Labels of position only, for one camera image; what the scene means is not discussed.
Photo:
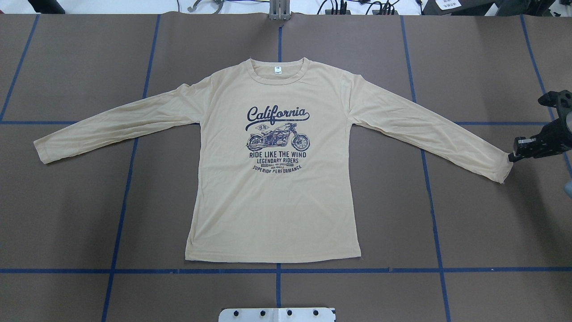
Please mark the aluminium frame post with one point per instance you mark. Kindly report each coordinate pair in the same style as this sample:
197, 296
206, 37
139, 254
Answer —
279, 10

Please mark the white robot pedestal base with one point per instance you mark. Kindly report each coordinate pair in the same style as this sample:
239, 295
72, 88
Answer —
292, 314

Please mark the beige long-sleeve printed shirt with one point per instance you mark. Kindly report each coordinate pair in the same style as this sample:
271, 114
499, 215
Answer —
273, 172

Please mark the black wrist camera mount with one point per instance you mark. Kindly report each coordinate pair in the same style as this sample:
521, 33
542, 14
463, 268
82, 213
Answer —
562, 101

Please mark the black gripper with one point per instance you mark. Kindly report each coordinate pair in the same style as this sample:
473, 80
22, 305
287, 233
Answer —
555, 135

